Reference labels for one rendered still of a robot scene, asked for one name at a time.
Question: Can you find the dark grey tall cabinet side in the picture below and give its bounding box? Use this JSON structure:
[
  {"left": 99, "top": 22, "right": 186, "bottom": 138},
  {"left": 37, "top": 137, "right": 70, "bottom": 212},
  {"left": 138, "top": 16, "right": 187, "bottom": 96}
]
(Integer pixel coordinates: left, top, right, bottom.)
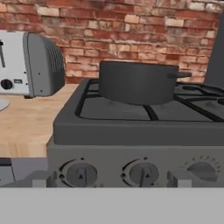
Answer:
[{"left": 203, "top": 10, "right": 224, "bottom": 89}]

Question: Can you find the white plate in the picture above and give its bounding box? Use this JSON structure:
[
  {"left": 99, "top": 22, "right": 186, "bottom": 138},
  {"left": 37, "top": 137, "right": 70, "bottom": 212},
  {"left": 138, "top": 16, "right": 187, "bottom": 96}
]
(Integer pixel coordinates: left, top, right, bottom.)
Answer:
[{"left": 0, "top": 97, "right": 11, "bottom": 113}]

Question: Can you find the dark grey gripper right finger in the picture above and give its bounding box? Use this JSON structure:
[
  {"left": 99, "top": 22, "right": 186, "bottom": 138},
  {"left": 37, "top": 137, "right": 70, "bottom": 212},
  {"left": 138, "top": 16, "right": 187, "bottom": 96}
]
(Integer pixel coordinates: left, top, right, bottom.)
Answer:
[{"left": 166, "top": 170, "right": 221, "bottom": 188}]

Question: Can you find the dark grey cooking pot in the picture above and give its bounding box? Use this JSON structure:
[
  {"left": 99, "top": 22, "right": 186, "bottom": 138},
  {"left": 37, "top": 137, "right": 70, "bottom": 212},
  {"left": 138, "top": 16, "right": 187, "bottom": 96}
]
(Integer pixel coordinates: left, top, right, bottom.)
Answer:
[{"left": 98, "top": 59, "right": 193, "bottom": 106}]

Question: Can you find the grey cupboard front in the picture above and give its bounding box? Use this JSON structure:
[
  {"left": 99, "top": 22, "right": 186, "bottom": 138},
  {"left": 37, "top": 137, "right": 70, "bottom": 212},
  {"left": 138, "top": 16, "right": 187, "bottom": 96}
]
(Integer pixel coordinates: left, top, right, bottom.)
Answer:
[{"left": 0, "top": 157, "right": 49, "bottom": 188}]

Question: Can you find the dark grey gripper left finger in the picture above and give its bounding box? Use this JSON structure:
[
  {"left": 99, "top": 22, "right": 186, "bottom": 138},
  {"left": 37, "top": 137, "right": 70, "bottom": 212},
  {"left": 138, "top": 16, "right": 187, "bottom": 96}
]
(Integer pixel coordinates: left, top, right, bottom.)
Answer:
[{"left": 3, "top": 170, "right": 58, "bottom": 188}]

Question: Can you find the grey gas stove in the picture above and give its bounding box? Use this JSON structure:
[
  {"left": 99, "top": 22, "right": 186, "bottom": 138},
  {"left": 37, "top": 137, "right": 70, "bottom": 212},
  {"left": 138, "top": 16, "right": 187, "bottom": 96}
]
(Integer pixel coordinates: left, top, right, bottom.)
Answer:
[{"left": 45, "top": 77, "right": 224, "bottom": 188}]

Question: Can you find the silver toaster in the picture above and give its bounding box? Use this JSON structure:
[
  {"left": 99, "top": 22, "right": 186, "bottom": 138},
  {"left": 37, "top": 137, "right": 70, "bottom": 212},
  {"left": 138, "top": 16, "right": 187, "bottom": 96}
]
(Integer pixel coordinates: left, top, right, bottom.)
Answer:
[{"left": 0, "top": 30, "right": 66, "bottom": 99}]

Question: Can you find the grey stove knob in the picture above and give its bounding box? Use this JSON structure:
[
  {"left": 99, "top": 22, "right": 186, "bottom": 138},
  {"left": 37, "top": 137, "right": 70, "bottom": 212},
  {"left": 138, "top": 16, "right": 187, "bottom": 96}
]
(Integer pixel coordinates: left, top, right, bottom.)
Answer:
[
  {"left": 128, "top": 162, "right": 160, "bottom": 188},
  {"left": 185, "top": 160, "right": 220, "bottom": 183},
  {"left": 66, "top": 162, "right": 99, "bottom": 188}
]

